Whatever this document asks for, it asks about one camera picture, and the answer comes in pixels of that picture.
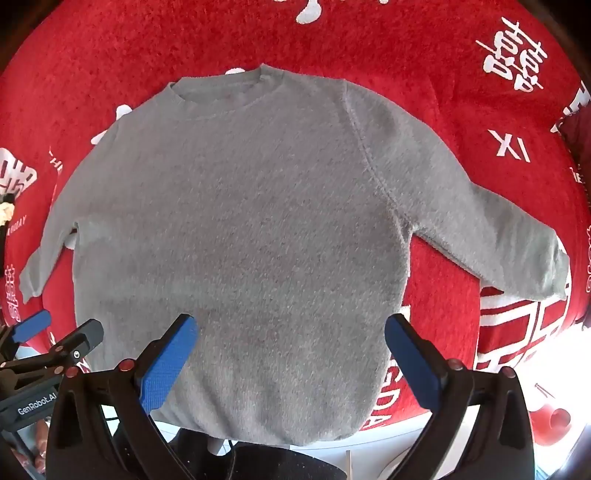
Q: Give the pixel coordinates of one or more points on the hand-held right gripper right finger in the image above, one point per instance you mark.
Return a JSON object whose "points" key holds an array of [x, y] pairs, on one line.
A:
{"points": [[415, 364]]}

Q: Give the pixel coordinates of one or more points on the dark red cloth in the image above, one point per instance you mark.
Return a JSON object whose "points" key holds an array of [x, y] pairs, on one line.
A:
{"points": [[575, 138]]}

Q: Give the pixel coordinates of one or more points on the grey knit sweater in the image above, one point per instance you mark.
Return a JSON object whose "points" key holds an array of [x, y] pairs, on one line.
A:
{"points": [[258, 240]]}

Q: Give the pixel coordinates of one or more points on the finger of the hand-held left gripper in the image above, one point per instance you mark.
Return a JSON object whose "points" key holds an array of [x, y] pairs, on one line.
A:
{"points": [[31, 326], [78, 342]]}

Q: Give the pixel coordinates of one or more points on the red round object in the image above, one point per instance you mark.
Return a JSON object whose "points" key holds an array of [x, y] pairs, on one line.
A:
{"points": [[551, 417]]}

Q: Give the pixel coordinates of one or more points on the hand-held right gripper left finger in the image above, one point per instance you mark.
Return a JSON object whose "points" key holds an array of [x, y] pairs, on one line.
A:
{"points": [[168, 364]]}

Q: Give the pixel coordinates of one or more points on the cream fluffy object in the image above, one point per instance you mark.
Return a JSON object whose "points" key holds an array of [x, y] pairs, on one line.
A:
{"points": [[6, 208]]}

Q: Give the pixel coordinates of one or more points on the red printed blanket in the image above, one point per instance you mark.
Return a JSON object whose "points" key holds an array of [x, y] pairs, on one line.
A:
{"points": [[415, 69]]}

